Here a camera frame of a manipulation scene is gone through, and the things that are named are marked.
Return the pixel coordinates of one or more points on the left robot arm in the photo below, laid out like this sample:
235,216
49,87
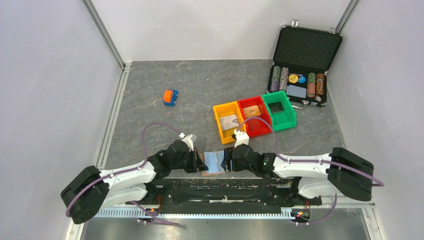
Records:
93,190

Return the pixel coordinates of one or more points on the yellow dealer chip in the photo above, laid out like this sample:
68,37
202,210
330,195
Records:
293,78

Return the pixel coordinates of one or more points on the light blue card deck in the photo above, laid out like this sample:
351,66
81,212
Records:
296,91

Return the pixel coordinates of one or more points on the card in red bin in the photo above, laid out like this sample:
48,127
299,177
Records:
251,111

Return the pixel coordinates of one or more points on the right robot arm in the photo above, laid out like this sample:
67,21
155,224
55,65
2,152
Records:
340,172

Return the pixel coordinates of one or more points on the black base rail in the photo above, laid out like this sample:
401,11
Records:
224,196

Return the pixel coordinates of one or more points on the green plastic bin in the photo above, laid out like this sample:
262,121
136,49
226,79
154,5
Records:
284,120

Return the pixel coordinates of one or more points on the card in green bin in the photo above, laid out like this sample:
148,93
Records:
275,107

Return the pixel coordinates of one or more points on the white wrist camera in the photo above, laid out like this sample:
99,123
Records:
188,139
241,138

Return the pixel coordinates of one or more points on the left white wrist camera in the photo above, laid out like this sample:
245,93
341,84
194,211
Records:
188,139

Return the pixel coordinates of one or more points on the tan leather card holder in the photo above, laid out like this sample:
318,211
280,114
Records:
213,161

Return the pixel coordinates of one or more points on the blue dealer chip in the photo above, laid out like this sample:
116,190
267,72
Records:
302,79

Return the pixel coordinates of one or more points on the black poker chip case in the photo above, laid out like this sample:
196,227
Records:
304,51

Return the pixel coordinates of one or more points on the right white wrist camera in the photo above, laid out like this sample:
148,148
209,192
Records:
241,138

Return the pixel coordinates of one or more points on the yellow plastic bin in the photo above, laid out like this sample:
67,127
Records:
223,110

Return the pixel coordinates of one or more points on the blue orange toy car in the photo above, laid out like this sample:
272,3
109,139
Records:
170,97

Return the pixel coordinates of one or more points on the red plastic bin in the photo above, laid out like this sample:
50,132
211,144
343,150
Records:
259,125

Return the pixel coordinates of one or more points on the white toothed cable duct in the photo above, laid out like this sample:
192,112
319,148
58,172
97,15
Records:
136,212

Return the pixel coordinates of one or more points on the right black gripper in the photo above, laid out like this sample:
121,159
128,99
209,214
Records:
226,163

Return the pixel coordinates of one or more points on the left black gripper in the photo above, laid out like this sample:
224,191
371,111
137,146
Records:
200,165

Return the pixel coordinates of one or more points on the card in yellow bin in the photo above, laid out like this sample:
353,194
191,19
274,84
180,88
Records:
228,122

